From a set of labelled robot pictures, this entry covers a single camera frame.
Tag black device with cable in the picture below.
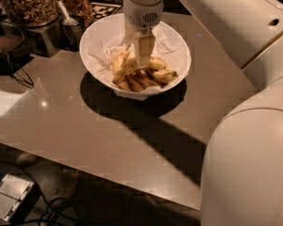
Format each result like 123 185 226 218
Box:
0 19 36 89

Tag dark metal cup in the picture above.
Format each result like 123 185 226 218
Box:
58 16 84 52

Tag black white marker tag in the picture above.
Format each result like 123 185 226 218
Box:
92 2 122 20

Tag white plastic spoon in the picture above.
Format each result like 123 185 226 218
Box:
56 0 78 26

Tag black floor cables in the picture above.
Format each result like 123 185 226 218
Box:
0 160 133 226

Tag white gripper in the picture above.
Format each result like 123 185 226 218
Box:
122 0 163 68

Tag white bowl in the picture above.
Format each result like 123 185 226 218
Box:
79 14 191 101

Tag steel jar stand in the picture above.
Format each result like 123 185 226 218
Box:
24 22 60 57

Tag white paper liner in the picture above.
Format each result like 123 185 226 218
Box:
87 15 180 72

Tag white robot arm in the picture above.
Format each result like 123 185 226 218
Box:
125 0 283 226

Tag small glass nut jar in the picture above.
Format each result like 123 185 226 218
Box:
63 0 93 27

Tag right small yellow banana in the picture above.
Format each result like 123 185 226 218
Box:
147 69 177 85

